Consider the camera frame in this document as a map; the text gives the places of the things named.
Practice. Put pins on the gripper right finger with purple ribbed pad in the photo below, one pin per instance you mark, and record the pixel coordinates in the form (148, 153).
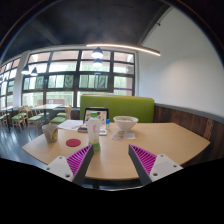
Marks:
(151, 167)

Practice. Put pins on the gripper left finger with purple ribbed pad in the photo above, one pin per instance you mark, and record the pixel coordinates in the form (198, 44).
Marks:
(74, 167)

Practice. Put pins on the red round coaster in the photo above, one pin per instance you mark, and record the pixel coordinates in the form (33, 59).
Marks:
(73, 142)

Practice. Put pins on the printed leaflet on table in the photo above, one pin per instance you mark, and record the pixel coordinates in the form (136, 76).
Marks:
(121, 135)

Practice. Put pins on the white papers on table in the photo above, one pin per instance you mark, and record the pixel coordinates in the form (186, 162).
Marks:
(70, 124)

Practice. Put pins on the paper cup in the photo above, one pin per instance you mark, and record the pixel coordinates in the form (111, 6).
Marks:
(51, 132)

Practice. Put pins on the white bottle, green cap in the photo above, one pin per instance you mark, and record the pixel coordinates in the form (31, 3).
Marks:
(93, 128)

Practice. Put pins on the white bowl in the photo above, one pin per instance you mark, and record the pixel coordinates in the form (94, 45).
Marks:
(125, 123)

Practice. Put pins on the wooden chair, green seat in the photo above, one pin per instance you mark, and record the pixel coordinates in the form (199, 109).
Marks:
(18, 121)
(61, 117)
(32, 120)

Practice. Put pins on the small blue-capped bottle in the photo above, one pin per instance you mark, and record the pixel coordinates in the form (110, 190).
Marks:
(108, 124)

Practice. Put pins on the green upholstered bench backrest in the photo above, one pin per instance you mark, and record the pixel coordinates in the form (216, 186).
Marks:
(140, 107)

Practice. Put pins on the laptop computer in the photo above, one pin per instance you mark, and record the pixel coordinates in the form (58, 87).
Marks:
(101, 116)

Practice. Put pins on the background wooden dining table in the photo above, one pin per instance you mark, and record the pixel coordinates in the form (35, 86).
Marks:
(45, 108)

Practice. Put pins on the large grid window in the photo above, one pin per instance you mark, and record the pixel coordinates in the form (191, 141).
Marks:
(65, 75)

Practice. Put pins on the black pendant lamp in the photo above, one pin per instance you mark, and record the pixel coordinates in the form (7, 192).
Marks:
(97, 62)
(34, 72)
(97, 53)
(25, 70)

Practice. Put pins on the long linear ceiling light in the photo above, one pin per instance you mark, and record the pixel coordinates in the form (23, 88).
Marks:
(127, 47)

